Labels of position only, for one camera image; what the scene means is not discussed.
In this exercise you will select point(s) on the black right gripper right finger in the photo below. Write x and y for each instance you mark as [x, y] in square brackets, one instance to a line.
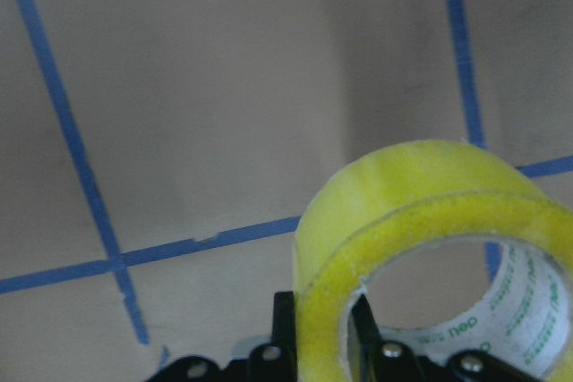
[374, 358]

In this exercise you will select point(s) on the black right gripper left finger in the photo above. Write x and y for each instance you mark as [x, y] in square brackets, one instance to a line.
[276, 359]

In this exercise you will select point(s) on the yellow tape roll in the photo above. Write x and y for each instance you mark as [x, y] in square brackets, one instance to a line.
[454, 248]

